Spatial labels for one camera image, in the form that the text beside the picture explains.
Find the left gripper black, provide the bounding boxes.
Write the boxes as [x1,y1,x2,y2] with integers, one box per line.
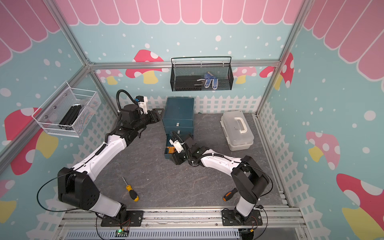
[133,108,165,132]

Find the dark teal drawer cabinet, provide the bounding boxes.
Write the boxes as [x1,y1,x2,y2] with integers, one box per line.
[163,97,195,136]

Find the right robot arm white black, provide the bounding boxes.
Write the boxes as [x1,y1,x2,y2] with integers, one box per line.
[169,131,272,222]

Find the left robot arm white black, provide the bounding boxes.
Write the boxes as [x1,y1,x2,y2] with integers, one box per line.
[56,90,161,221]

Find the black box in mesh basket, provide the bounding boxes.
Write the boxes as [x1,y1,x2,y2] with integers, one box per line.
[173,76,203,91]

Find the clear plastic storage box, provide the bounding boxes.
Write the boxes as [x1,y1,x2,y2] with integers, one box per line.
[220,111,254,152]

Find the orange black screwdriver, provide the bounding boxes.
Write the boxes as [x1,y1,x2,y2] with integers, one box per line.
[223,188,238,202]

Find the yellow black screwdriver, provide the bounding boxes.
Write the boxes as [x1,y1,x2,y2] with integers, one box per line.
[122,177,139,202]

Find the blue white item in basket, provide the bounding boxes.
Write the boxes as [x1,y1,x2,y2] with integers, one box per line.
[197,72,219,90]

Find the black device in white basket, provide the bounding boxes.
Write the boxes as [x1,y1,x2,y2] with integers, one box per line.
[59,104,82,131]

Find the green lit circuit board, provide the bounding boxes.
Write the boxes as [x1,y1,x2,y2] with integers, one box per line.
[115,229,130,238]

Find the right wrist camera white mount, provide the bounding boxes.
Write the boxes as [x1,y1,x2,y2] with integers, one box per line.
[169,139,184,153]

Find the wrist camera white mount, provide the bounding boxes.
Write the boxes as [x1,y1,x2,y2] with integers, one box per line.
[169,139,184,153]
[135,96,148,115]

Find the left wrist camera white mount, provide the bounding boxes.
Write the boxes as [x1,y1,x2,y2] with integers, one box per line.
[135,96,148,115]

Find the black wire mesh basket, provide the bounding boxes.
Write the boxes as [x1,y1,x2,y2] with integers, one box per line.
[170,56,234,92]

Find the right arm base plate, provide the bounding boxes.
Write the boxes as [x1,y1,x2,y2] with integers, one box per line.
[221,208,263,227]

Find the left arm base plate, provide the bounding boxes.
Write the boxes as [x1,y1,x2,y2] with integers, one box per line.
[101,211,144,227]

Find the white wire wall basket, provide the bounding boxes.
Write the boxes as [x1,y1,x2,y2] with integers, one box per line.
[32,82,102,138]

